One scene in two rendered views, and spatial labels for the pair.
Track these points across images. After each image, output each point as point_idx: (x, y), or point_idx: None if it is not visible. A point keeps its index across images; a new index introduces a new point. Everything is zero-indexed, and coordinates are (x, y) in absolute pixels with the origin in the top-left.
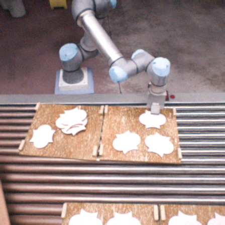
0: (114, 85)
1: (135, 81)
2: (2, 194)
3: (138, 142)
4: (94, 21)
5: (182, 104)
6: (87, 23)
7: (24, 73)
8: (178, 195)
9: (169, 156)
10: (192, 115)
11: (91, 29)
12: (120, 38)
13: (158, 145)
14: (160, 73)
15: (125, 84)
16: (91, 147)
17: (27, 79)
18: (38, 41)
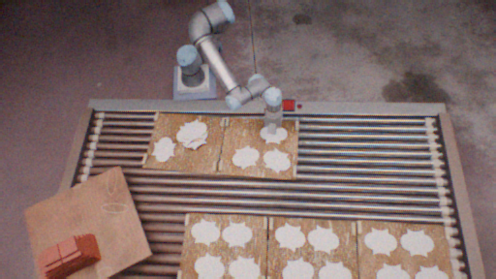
0: (247, 62)
1: (276, 55)
2: (134, 205)
3: (257, 158)
4: (211, 47)
5: (308, 114)
6: (203, 50)
7: (128, 42)
8: (290, 208)
9: (285, 173)
10: (316, 129)
11: (208, 57)
12: None
13: (275, 162)
14: (271, 103)
15: (263, 60)
16: (211, 162)
17: (134, 51)
18: None
